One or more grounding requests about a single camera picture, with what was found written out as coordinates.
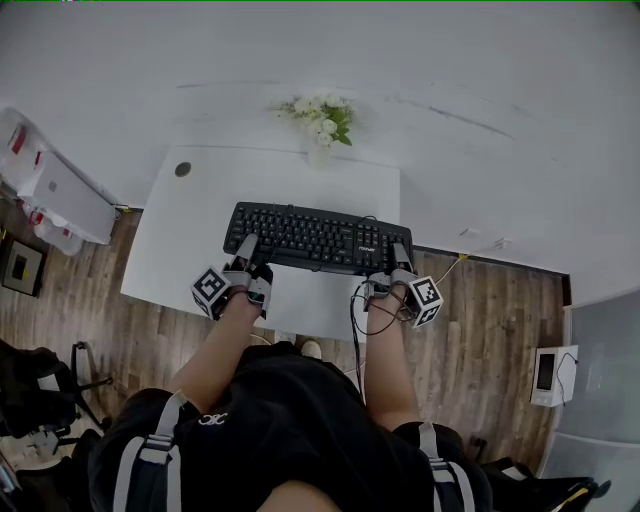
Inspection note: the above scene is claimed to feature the white desk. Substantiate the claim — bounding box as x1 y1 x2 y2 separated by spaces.
120 144 402 344

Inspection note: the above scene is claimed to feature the grey harness strap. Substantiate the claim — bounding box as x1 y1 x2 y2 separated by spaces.
417 421 477 512
111 391 190 512

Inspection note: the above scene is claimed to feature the yellow cable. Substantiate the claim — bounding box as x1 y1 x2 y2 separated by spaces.
432 253 470 286

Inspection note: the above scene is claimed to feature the black picture frame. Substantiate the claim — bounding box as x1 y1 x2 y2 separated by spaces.
1 238 48 298

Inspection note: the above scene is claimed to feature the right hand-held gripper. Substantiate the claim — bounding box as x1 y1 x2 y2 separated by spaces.
361 242 445 330

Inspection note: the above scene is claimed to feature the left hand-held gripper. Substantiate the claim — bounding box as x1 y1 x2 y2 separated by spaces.
190 233 275 322

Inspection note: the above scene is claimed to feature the black bag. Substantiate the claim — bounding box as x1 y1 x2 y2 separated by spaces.
479 457 614 512

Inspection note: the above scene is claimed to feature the white flat box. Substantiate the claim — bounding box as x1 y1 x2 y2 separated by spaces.
16 149 119 246

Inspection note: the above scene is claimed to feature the white vase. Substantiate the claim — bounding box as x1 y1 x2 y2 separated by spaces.
306 135 332 174

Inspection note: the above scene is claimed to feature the person's black shirt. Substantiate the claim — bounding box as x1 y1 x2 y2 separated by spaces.
87 341 495 512

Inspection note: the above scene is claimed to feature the black office chair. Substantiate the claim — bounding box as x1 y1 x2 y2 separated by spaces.
0 338 114 457

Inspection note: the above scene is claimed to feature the person's left forearm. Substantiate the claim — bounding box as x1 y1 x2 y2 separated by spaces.
168 288 267 417

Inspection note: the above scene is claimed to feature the white box with screen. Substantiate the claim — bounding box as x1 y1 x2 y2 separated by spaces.
529 344 580 409

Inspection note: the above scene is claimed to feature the black keyboard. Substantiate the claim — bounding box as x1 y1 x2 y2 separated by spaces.
222 201 415 276

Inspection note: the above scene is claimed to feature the white flower bouquet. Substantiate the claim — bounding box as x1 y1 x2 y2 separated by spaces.
272 93 357 149

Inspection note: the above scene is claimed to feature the person's right forearm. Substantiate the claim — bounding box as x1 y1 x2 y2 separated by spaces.
364 293 422 432

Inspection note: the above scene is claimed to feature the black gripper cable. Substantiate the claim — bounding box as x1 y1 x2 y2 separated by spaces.
349 279 417 406

